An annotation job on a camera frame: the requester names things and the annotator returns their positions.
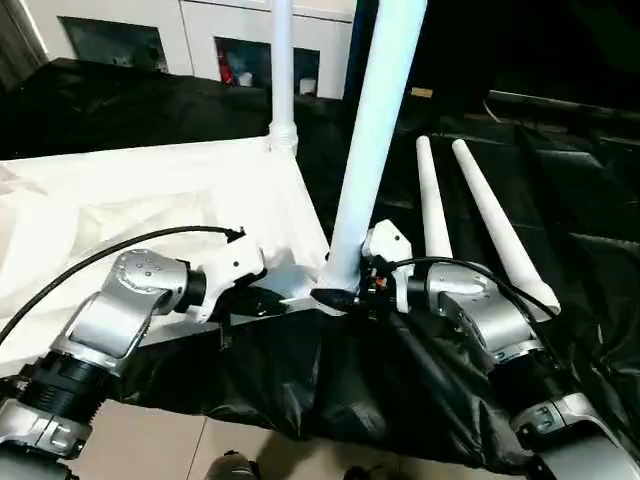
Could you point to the white plastic table leg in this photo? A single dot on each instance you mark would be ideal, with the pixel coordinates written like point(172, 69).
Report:
point(370, 150)
point(500, 225)
point(432, 200)
point(281, 75)

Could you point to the white plastic table top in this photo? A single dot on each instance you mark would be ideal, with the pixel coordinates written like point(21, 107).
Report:
point(150, 200)

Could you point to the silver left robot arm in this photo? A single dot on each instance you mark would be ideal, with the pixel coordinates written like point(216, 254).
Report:
point(135, 270)

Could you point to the small tan label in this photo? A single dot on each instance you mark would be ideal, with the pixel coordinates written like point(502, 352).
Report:
point(421, 93)

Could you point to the white cup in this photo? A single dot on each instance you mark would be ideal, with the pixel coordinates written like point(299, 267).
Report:
point(307, 87)

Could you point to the black mat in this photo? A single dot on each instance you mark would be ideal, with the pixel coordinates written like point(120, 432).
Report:
point(575, 200)

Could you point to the white jar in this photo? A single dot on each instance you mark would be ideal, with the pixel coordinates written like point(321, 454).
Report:
point(245, 79)

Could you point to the red package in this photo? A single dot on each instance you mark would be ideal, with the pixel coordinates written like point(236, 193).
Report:
point(228, 67)

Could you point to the blue vertical strip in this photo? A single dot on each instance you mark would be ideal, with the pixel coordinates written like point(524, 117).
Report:
point(357, 50)

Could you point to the white glass-door cabinet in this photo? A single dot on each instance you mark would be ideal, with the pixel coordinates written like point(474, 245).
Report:
point(190, 30)

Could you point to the black backdrop cloth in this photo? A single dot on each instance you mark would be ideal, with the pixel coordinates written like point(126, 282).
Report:
point(525, 40)

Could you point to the grey curtain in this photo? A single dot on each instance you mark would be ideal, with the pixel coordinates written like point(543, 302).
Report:
point(17, 40)

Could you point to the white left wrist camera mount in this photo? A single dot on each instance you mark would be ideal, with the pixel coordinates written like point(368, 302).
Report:
point(230, 270)

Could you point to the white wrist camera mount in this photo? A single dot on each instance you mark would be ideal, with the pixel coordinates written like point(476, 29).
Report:
point(387, 240)
point(230, 270)

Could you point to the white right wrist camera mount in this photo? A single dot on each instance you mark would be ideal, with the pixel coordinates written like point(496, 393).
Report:
point(387, 240)

